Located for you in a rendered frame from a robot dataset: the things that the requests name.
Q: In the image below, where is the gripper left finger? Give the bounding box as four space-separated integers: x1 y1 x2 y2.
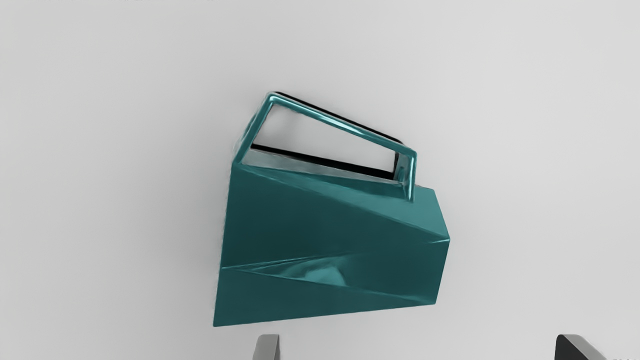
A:
252 334 281 360

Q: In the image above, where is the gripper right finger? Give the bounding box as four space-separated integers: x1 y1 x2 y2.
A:
555 334 609 360

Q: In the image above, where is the teal faceted mug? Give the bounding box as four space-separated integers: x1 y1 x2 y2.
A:
212 91 451 328

